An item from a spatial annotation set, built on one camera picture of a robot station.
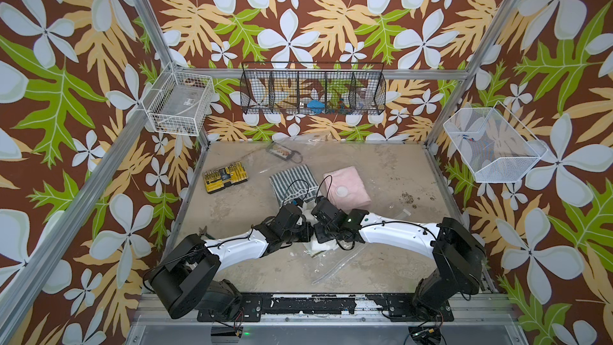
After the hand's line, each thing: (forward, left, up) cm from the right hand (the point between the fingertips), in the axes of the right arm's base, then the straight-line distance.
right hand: (315, 231), depth 86 cm
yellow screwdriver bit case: (+26, +42, -2) cm, 49 cm away
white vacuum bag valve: (+19, -12, -2) cm, 22 cm away
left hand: (+1, -1, +1) cm, 1 cm away
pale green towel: (-6, 0, 0) cm, 6 cm away
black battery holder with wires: (+42, +15, -3) cm, 45 cm away
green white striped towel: (+23, +8, -2) cm, 24 cm away
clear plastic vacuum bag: (+18, -32, -6) cm, 37 cm away
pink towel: (+15, -18, -1) cm, 24 cm away
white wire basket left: (+37, +49, +30) cm, 69 cm away
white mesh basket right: (+20, -62, +23) cm, 70 cm away
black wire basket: (+51, +1, +26) cm, 58 cm away
